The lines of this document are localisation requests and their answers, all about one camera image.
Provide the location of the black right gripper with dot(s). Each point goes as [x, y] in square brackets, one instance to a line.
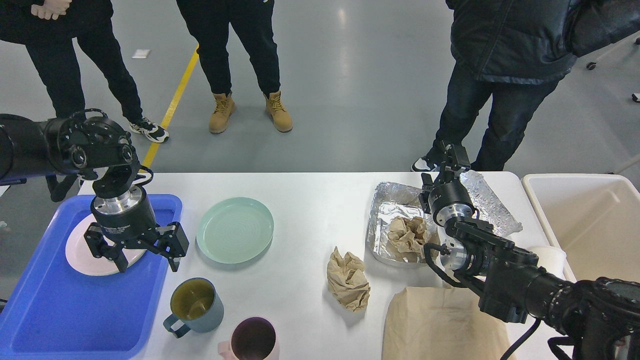
[445, 197]

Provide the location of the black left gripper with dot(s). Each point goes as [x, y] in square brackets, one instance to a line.
[129, 221]

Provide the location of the teal mug yellow inside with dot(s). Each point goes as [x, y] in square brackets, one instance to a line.
[195, 306]

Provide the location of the mint green plate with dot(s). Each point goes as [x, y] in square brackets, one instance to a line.
[235, 230]

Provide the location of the pink mug maroon inside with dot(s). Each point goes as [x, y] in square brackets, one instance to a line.
[253, 338]

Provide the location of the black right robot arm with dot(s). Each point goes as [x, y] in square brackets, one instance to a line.
[599, 318]

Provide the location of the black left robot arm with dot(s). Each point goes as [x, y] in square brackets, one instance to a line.
[98, 150]

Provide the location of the pink plate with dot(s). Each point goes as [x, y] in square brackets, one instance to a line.
[79, 256]

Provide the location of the crumpled aluminium foil sheet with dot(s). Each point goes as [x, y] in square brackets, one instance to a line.
[490, 207]

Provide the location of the aluminium foil tray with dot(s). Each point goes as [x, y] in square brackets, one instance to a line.
[393, 200]

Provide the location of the blue plastic tray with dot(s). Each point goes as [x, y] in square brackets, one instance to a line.
[58, 313]

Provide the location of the person in black puffer jacket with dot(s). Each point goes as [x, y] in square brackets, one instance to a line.
[515, 52]

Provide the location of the white paper cup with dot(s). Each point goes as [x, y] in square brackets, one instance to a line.
[550, 258]

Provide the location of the beige plastic bin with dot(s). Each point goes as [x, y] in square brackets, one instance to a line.
[593, 218]

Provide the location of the crumpled brown paper ball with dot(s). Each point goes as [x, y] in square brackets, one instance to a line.
[347, 281]

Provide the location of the flat brown paper bag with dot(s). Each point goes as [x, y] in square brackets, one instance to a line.
[429, 323]

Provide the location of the person in black at left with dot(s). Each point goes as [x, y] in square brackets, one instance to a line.
[49, 29]

